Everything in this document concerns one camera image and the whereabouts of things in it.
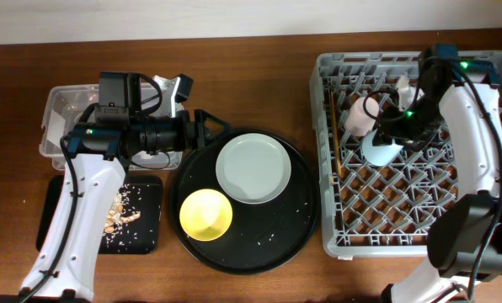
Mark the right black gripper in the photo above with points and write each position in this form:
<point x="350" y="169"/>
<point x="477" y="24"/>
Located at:
<point x="389" y="127"/>

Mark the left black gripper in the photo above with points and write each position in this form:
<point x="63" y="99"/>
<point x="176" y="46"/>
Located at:
<point x="187" y="141"/>

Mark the blue plastic cup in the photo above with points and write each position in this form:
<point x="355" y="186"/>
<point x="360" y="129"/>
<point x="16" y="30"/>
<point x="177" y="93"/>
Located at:
<point x="379" y="155"/>

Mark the pink plastic cup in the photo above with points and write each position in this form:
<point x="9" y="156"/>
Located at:
<point x="358" y="123"/>

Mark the yellow bowl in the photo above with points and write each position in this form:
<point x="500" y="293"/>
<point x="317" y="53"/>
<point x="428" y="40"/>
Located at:
<point x="205" y="215"/>

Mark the wooden chopstick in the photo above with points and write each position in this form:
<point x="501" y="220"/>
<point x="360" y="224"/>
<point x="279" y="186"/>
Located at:
<point x="333" y="109"/>
<point x="338" y="164"/>

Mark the food scraps and rice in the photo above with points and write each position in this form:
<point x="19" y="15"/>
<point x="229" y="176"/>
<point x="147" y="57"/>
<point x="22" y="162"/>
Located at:
<point x="129" y="226"/>

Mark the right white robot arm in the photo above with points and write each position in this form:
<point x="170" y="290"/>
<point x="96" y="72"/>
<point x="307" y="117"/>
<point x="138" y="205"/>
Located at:
<point x="464" y="245"/>

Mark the grey dishwasher rack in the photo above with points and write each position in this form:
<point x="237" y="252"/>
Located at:
<point x="376" y="211"/>

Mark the clear plastic waste bin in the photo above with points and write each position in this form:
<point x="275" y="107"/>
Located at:
<point x="64" y="106"/>

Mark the grey ceramic plate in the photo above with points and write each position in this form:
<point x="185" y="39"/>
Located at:
<point x="253" y="168"/>

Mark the black rectangular tray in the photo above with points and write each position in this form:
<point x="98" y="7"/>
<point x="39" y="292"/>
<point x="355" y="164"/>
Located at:
<point x="154" y="197"/>

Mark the round black serving tray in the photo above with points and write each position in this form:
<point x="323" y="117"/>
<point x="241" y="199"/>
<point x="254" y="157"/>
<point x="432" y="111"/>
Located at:
<point x="260" y="237"/>

